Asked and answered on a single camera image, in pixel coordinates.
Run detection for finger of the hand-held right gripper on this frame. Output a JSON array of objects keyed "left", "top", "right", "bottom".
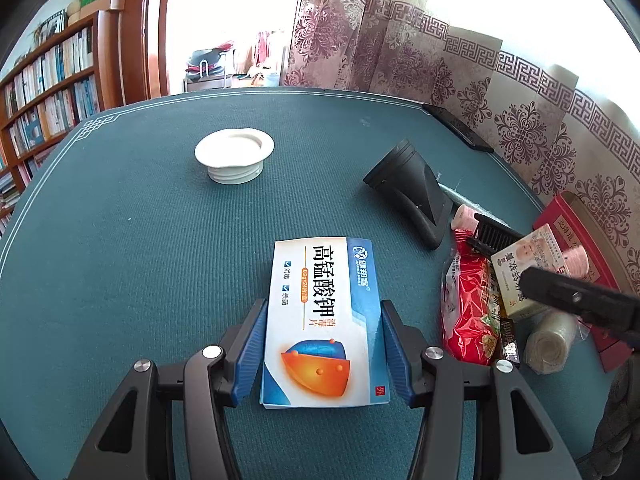
[{"left": 520, "top": 266, "right": 640, "bottom": 346}]

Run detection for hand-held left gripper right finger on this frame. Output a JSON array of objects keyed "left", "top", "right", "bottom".
[{"left": 380, "top": 300, "right": 583, "bottom": 480}]

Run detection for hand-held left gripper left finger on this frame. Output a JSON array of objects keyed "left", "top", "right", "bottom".
[{"left": 67, "top": 299, "right": 268, "bottom": 480}]

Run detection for beige and green medicine box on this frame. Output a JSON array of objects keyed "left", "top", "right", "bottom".
[{"left": 490, "top": 223, "right": 573, "bottom": 322}]

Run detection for red snack packet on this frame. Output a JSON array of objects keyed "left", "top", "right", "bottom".
[{"left": 440, "top": 240, "right": 503, "bottom": 367}]

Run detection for red tin container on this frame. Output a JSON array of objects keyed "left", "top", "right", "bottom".
[{"left": 532, "top": 191, "right": 640, "bottom": 373}]

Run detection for blue and white medicine box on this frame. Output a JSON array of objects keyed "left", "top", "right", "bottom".
[{"left": 259, "top": 236, "right": 388, "bottom": 411}]

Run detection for black comb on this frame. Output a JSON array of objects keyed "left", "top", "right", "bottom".
[{"left": 467, "top": 212, "right": 526, "bottom": 261}]

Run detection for clear plastic wrap roll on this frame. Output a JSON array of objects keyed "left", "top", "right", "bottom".
[{"left": 523, "top": 308, "right": 591, "bottom": 375}]

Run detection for grey cloth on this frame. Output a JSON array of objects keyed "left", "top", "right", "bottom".
[{"left": 592, "top": 355, "right": 640, "bottom": 480}]

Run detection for black hair dryer nozzle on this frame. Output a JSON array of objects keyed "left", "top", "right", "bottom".
[{"left": 363, "top": 140, "right": 453, "bottom": 251}]

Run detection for black phone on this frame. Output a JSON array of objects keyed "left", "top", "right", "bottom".
[{"left": 421, "top": 103, "right": 494, "bottom": 153}]

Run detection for white plastic flange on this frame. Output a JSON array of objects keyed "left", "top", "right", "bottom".
[{"left": 194, "top": 129, "right": 275, "bottom": 185}]

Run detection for patterned purple curtain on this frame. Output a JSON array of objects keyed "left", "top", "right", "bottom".
[{"left": 280, "top": 0, "right": 640, "bottom": 231}]

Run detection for wooden bookshelf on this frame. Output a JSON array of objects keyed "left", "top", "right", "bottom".
[{"left": 0, "top": 10, "right": 123, "bottom": 241}]

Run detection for rows of books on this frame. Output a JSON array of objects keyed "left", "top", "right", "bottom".
[{"left": 0, "top": 25, "right": 101, "bottom": 236}]

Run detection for wooden door frame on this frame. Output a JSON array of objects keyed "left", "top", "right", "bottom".
[{"left": 120, "top": 0, "right": 173, "bottom": 106}]

